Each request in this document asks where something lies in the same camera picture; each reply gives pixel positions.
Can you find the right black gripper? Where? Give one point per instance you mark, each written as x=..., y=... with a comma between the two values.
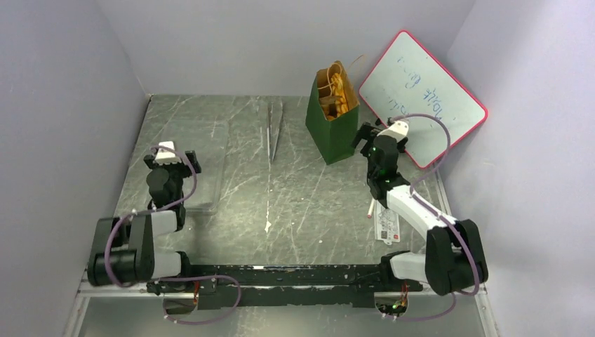
x=368, y=136

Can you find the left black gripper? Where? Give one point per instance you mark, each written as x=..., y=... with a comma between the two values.
x=191, y=156

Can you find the green paper bag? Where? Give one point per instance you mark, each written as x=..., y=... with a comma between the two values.
x=332, y=138

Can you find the long metal tweezers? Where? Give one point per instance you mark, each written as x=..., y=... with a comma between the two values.
x=274, y=120

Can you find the braided fake bread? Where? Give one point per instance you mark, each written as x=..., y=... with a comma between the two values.
x=335, y=104

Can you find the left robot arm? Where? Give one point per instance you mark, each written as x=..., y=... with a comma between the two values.
x=123, y=250

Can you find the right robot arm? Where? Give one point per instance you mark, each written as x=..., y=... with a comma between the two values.
x=454, y=260

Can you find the white marker pen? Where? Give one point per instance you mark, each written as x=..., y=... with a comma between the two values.
x=371, y=208

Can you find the white printed card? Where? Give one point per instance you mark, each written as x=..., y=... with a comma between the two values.
x=386, y=224

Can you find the red framed whiteboard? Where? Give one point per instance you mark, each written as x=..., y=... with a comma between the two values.
x=408, y=80

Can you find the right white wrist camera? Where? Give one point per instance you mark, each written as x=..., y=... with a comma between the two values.
x=399, y=131

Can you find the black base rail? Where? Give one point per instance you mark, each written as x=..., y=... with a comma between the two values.
x=221, y=286

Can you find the aluminium frame rail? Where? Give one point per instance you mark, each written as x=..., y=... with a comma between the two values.
x=273, y=311

